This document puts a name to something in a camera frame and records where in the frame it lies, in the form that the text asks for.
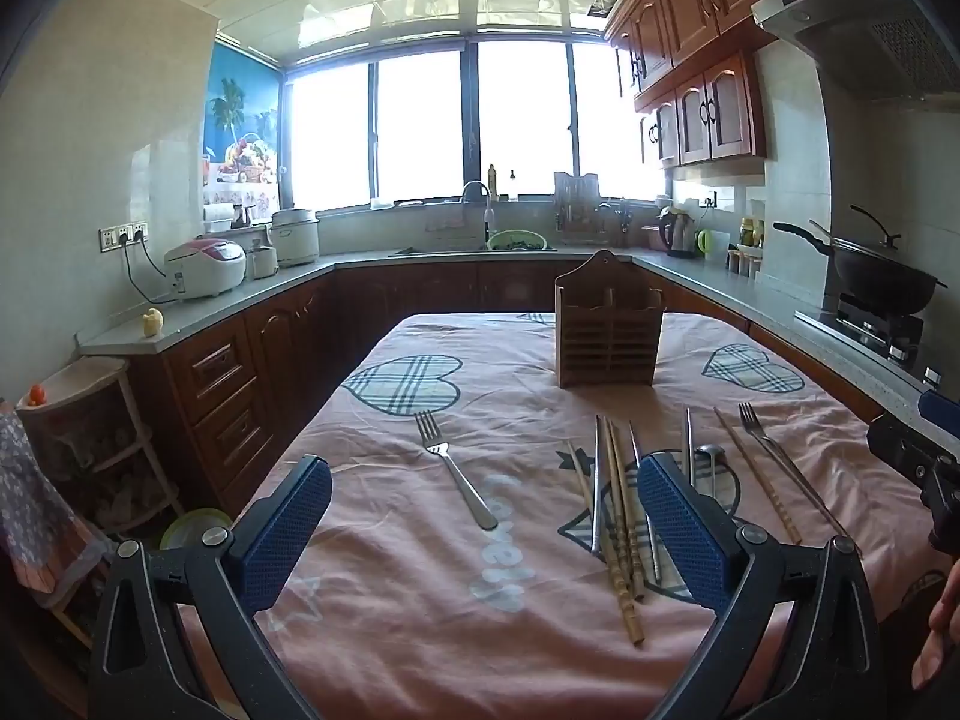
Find pink printed tablecloth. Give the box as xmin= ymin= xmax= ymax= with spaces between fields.
xmin=180 ymin=311 xmax=931 ymax=720

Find gas stove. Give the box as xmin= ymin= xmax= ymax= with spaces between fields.
xmin=793 ymin=291 xmax=947 ymax=385

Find kitchen faucet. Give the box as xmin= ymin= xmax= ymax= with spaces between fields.
xmin=458 ymin=180 xmax=501 ymax=251

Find white corner shelf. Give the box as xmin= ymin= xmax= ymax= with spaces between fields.
xmin=15 ymin=356 xmax=187 ymax=650

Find small white electric pot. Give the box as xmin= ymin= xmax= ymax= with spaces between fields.
xmin=246 ymin=238 xmax=281 ymax=281

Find black wok with lid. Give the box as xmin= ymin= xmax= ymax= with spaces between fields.
xmin=772 ymin=203 xmax=948 ymax=317

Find large white rice cooker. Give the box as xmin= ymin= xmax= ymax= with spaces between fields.
xmin=268 ymin=207 xmax=323 ymax=269

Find long-handled steel fork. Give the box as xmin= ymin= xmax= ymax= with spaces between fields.
xmin=739 ymin=403 xmax=863 ymax=557

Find kitchen sink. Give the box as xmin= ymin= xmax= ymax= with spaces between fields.
xmin=388 ymin=243 xmax=560 ymax=259

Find kitchen window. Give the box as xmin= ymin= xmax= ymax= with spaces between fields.
xmin=277 ymin=37 xmax=668 ymax=212

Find person's right hand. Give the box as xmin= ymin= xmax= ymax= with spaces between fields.
xmin=911 ymin=561 xmax=960 ymax=691

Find steel range hood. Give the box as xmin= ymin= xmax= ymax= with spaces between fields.
xmin=751 ymin=0 xmax=960 ymax=103

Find floral cloth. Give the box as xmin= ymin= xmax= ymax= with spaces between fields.
xmin=0 ymin=399 xmax=119 ymax=610

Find group of condiment jars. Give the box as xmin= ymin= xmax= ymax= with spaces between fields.
xmin=724 ymin=217 xmax=767 ymax=279

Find electric kettle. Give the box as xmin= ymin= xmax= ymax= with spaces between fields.
xmin=658 ymin=205 xmax=699 ymax=260

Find wooden utensil holder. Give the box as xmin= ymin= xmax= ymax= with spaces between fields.
xmin=555 ymin=249 xmax=667 ymax=389

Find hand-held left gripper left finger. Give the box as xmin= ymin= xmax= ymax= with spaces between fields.
xmin=90 ymin=454 xmax=335 ymax=720

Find short steel fork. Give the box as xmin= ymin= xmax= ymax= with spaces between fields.
xmin=415 ymin=410 xmax=500 ymax=532

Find green rimmed bowl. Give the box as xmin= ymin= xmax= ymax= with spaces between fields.
xmin=158 ymin=507 xmax=235 ymax=553

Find grey kitchen countertop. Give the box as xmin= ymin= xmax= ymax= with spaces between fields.
xmin=79 ymin=246 xmax=960 ymax=458

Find black power cable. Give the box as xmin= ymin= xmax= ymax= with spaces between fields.
xmin=122 ymin=238 xmax=186 ymax=306

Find wooden lower cabinets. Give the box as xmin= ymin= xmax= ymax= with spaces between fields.
xmin=159 ymin=261 xmax=886 ymax=518

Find dish drying rack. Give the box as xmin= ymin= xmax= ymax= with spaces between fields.
xmin=553 ymin=170 xmax=637 ymax=249

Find white and pink rice cooker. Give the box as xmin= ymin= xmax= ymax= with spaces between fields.
xmin=163 ymin=236 xmax=248 ymax=303

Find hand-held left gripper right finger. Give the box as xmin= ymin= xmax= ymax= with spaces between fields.
xmin=636 ymin=451 xmax=890 ymax=720

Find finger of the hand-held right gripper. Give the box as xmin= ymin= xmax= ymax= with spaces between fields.
xmin=919 ymin=388 xmax=960 ymax=432
xmin=866 ymin=412 xmax=947 ymax=482

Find wooden cabinets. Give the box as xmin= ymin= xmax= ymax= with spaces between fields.
xmin=159 ymin=261 xmax=886 ymax=518
xmin=603 ymin=0 xmax=867 ymax=170

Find steel spoon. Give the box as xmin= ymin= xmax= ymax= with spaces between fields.
xmin=694 ymin=444 xmax=728 ymax=503

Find wall socket strip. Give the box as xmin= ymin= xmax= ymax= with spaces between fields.
xmin=98 ymin=221 xmax=150 ymax=253

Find fruit and palm wall poster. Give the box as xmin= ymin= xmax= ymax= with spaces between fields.
xmin=201 ymin=41 xmax=290 ymax=208

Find wooden upper cabinets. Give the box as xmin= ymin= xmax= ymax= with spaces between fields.
xmin=603 ymin=0 xmax=867 ymax=170

